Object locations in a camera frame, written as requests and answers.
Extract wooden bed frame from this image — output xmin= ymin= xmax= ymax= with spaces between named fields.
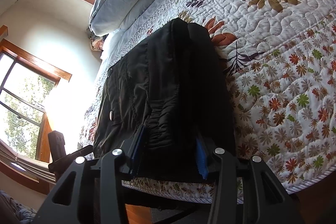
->
xmin=125 ymin=202 xmax=152 ymax=224

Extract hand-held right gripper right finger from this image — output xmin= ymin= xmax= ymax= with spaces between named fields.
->
xmin=196 ymin=135 xmax=298 ymax=224

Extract pile of clothes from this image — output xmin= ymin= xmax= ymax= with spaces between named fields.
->
xmin=87 ymin=34 xmax=105 ymax=52

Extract floral quilted bedspread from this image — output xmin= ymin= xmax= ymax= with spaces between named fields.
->
xmin=79 ymin=0 xmax=336 ymax=201

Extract grey patterned cloth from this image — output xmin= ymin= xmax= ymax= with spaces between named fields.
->
xmin=0 ymin=190 xmax=38 ymax=224

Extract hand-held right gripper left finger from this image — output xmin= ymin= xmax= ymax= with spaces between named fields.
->
xmin=34 ymin=126 xmax=147 ymax=224

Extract large wooden side window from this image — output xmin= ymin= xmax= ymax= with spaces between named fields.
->
xmin=0 ymin=26 xmax=72 ymax=182

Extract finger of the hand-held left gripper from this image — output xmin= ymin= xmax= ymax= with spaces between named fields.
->
xmin=66 ymin=147 xmax=94 ymax=162

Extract grey pleated curtain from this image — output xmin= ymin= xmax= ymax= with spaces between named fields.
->
xmin=0 ymin=140 xmax=54 ymax=184

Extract black pants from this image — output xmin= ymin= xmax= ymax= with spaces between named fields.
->
xmin=93 ymin=17 xmax=237 ymax=184

